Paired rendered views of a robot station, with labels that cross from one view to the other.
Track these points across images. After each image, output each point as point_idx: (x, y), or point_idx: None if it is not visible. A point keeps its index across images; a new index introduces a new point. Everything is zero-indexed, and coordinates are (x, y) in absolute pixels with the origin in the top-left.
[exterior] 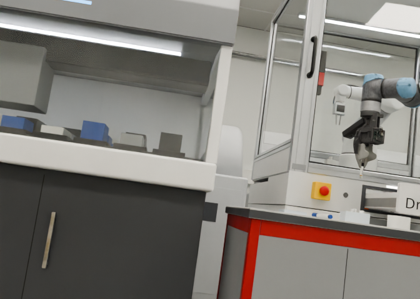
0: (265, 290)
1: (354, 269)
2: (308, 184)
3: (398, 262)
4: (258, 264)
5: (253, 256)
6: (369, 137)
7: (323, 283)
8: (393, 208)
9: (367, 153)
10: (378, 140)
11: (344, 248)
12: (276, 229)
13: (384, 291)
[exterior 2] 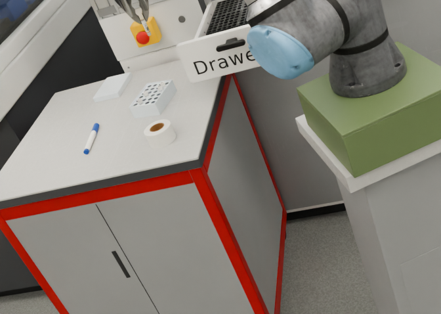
0: (45, 260)
1: (113, 219)
2: (130, 26)
3: (155, 198)
4: (23, 243)
5: (14, 238)
6: None
7: (92, 239)
8: None
9: (130, 12)
10: None
11: (92, 204)
12: (16, 211)
13: (156, 227)
